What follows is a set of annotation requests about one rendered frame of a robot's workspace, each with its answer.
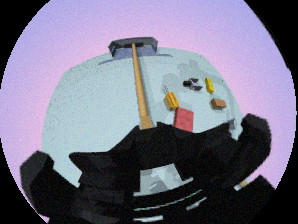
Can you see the red rectangular block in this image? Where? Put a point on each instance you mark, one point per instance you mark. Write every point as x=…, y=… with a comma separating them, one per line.
x=184, y=119

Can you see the tan rectangular block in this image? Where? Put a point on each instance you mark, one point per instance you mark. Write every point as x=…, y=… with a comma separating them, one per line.
x=219, y=104

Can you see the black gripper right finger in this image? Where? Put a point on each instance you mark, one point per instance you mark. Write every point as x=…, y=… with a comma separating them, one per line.
x=191, y=145

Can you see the yellow rectangular block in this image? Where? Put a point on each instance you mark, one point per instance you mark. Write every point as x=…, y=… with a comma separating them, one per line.
x=209, y=85

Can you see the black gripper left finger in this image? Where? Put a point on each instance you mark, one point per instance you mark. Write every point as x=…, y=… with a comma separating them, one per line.
x=121, y=160

